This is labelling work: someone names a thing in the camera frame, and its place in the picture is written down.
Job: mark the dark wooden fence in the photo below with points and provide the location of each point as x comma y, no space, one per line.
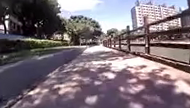
146,35

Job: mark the broad green tree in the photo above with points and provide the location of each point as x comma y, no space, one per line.
83,27

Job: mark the group of dark trees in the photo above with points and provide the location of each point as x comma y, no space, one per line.
35,12

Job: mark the green hedge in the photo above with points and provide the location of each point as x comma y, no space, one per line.
41,43

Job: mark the grass verge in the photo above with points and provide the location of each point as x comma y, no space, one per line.
3,59

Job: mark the large white building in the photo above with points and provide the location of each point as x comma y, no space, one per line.
154,15

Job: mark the red paved path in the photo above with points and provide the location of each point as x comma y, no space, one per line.
112,78

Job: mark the dark kerb strip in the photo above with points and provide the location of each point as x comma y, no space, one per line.
171,63

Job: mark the dark low wall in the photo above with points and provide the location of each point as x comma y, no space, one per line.
1,45

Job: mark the grey road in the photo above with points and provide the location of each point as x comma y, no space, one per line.
18,80

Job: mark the small distant tree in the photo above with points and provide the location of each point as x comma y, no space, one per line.
113,32

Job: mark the river water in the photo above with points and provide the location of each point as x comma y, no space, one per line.
173,52

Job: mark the building behind trees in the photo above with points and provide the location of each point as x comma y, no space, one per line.
13,25

